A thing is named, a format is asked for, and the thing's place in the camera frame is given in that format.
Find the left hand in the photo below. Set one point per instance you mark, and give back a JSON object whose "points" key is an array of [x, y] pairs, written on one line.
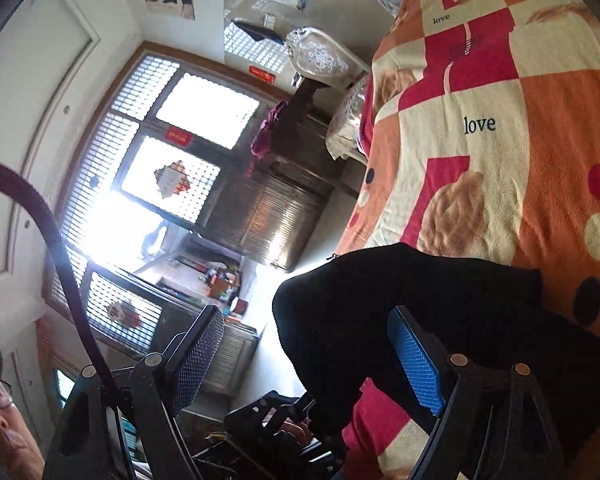
{"points": [[300, 430]]}

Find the white ornate chair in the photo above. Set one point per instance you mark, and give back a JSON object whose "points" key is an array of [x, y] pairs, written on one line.
{"points": [[315, 55]]}

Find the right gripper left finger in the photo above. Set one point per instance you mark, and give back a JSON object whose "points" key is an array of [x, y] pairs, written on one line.
{"points": [[89, 441]]}

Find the checkered love blanket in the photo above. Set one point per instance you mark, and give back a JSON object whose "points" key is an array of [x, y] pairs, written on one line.
{"points": [[482, 132]]}

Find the dark wooden cabinet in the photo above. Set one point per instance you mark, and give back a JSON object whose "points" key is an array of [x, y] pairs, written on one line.
{"points": [[269, 201]]}

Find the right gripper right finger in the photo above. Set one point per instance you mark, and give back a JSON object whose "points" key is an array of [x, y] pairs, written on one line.
{"points": [[490, 424]]}

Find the black knit pants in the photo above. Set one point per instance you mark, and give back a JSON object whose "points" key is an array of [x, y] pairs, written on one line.
{"points": [[332, 323]]}

